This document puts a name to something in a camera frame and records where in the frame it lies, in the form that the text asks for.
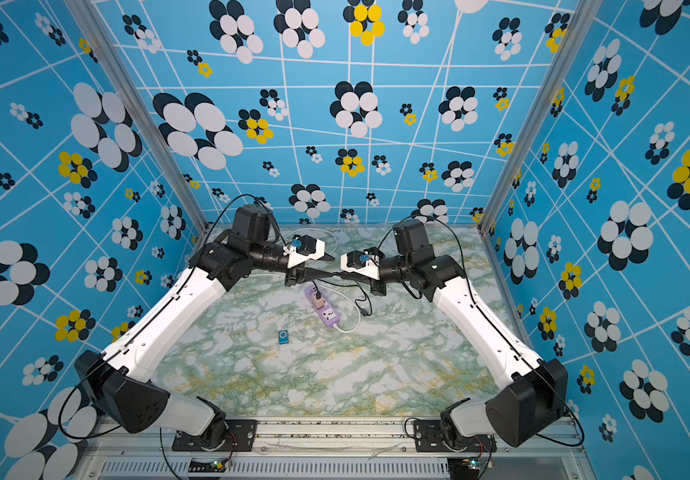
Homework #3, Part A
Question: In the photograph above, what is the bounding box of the purple power strip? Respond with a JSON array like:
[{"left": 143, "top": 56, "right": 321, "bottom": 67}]
[{"left": 304, "top": 285, "right": 341, "bottom": 329}]

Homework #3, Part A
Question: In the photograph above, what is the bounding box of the pink usb charger cube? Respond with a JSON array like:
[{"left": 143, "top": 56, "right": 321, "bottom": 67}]
[{"left": 311, "top": 287, "right": 325, "bottom": 308}]

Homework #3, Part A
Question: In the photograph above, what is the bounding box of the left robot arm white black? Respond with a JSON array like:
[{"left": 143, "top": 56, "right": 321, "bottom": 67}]
[{"left": 75, "top": 205, "right": 332, "bottom": 449}]

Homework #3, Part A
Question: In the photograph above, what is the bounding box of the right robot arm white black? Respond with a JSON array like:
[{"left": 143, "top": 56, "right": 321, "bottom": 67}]
[{"left": 340, "top": 219, "right": 568, "bottom": 450}]

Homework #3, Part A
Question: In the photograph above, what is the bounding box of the right green circuit board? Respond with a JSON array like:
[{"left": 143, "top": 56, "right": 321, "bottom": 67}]
[{"left": 447, "top": 458, "right": 481, "bottom": 480}]

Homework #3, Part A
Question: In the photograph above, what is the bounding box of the green circuit board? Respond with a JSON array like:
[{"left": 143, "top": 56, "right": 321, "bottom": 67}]
[
  {"left": 187, "top": 458, "right": 231, "bottom": 476},
  {"left": 447, "top": 458, "right": 481, "bottom": 480}
]

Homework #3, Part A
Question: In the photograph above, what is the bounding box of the left green circuit board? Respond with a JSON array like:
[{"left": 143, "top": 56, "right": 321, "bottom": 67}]
[{"left": 187, "top": 458, "right": 231, "bottom": 476}]

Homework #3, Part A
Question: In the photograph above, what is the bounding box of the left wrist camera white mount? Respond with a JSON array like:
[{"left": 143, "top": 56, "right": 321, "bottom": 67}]
[{"left": 285, "top": 235, "right": 326, "bottom": 269}]

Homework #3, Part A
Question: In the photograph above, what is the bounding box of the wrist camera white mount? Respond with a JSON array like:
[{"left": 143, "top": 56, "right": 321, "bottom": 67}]
[
  {"left": 285, "top": 235, "right": 326, "bottom": 269},
  {"left": 340, "top": 247, "right": 385, "bottom": 275}
]

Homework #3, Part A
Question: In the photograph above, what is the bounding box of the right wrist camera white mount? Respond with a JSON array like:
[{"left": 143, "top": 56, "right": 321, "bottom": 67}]
[{"left": 340, "top": 247, "right": 385, "bottom": 275}]

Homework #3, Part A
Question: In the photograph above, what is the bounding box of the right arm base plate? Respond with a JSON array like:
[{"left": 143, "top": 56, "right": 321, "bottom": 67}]
[{"left": 403, "top": 417, "right": 497, "bottom": 455}]

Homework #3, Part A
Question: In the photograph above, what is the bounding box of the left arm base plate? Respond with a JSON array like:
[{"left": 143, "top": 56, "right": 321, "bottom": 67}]
[{"left": 171, "top": 419, "right": 258, "bottom": 453}]

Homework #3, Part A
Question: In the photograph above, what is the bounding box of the aluminium front rail frame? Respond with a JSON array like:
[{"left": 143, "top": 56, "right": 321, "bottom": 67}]
[{"left": 74, "top": 417, "right": 598, "bottom": 479}]

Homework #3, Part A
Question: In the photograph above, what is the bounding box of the left aluminium corner post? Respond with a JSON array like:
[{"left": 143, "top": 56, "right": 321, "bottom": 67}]
[{"left": 65, "top": 1, "right": 207, "bottom": 233}]

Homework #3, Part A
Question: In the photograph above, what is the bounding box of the aluminium corner post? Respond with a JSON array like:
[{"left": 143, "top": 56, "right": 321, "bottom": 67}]
[
  {"left": 480, "top": 0, "right": 603, "bottom": 234},
  {"left": 65, "top": 1, "right": 207, "bottom": 233}
]

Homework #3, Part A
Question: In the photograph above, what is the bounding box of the right aluminium corner post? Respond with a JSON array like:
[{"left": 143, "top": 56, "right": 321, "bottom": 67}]
[{"left": 480, "top": 0, "right": 603, "bottom": 234}]

